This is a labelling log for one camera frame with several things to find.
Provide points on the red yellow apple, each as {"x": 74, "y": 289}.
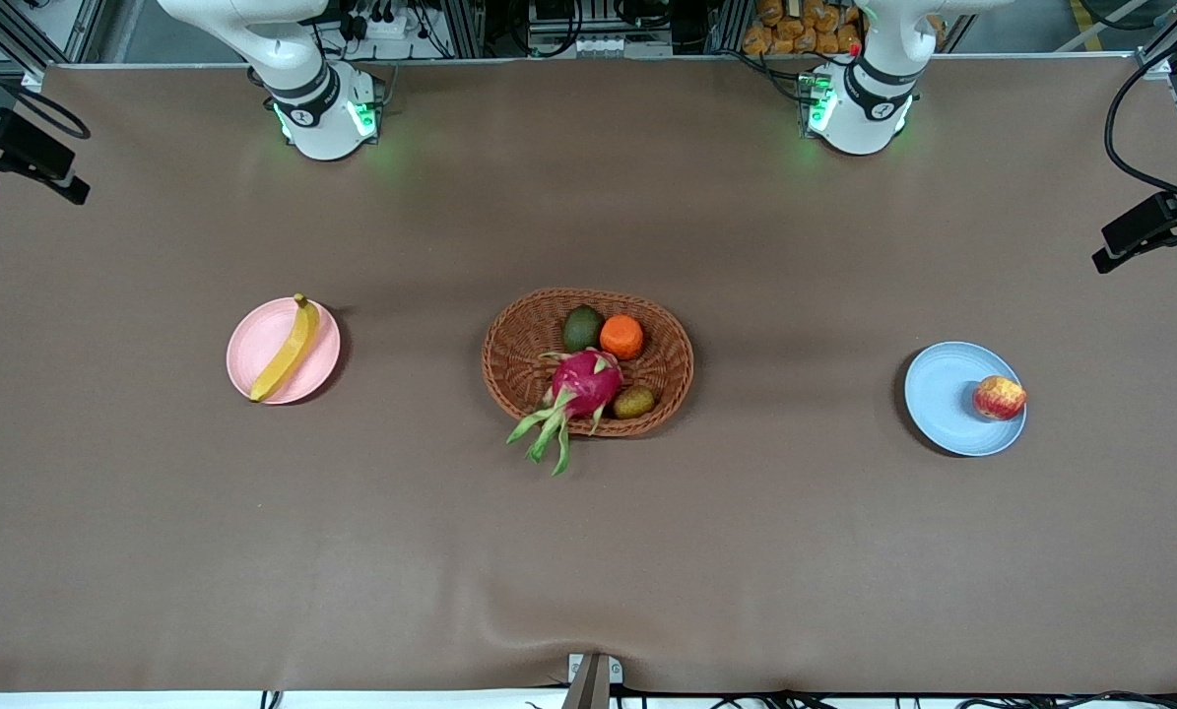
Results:
{"x": 999, "y": 398}

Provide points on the yellow banana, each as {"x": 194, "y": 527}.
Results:
{"x": 293, "y": 345}

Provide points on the light blue round plate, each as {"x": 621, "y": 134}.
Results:
{"x": 943, "y": 394}

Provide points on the pink round plate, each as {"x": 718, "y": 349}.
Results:
{"x": 248, "y": 350}

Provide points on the white power strip with plugs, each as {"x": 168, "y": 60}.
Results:
{"x": 381, "y": 28}

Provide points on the pile of orange snack packs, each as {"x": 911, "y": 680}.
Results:
{"x": 795, "y": 34}

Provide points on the brown table cover cloth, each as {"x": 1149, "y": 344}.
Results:
{"x": 253, "y": 542}

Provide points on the brown wicker basket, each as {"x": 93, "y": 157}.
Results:
{"x": 509, "y": 364}

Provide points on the orange fruit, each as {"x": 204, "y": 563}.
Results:
{"x": 621, "y": 337}

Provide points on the brown green kiwi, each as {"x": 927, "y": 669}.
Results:
{"x": 633, "y": 402}

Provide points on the long white socket strip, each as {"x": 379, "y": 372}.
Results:
{"x": 588, "y": 45}

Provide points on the green avocado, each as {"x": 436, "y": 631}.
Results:
{"x": 581, "y": 328}

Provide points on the pink dragon fruit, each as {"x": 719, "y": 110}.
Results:
{"x": 585, "y": 384}

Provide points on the aluminium frame post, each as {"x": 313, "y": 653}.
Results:
{"x": 462, "y": 30}
{"x": 726, "y": 28}

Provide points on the metal table edge bracket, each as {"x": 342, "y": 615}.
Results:
{"x": 593, "y": 684}

